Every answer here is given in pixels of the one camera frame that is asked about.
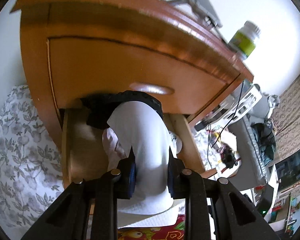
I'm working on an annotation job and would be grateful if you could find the red floral blanket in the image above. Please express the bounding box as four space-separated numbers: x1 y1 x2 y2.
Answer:
118 215 185 240

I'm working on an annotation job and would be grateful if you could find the wooden drawer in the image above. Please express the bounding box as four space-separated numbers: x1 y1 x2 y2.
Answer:
49 37 238 114
61 109 217 188

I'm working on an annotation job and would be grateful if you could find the pile of small trinkets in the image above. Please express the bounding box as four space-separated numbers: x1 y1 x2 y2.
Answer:
209 128 242 178

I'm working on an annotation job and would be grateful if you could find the white basket organizer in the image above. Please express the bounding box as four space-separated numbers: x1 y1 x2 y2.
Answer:
194 81 262 132

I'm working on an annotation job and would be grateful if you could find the grey floral bedsheet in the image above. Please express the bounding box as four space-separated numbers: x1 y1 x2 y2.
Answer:
0 85 64 239

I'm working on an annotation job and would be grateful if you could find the white Hello Kitty sock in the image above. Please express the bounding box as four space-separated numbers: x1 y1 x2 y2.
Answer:
169 131 183 155

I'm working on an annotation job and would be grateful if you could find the silver phone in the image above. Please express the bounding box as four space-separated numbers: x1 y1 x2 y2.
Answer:
185 0 223 28

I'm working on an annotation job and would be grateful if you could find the green label white bottle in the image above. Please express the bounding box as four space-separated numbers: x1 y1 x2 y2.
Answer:
228 21 261 60

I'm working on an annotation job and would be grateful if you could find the white and black sock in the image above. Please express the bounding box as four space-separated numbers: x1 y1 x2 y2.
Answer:
81 90 173 215

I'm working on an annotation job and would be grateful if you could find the wooden nightstand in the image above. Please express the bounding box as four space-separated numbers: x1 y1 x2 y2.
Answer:
13 0 253 186

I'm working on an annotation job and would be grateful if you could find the pink garment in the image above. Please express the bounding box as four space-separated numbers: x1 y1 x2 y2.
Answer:
102 128 127 159

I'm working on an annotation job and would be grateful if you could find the black cable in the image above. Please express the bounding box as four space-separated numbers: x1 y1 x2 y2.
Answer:
206 80 244 170

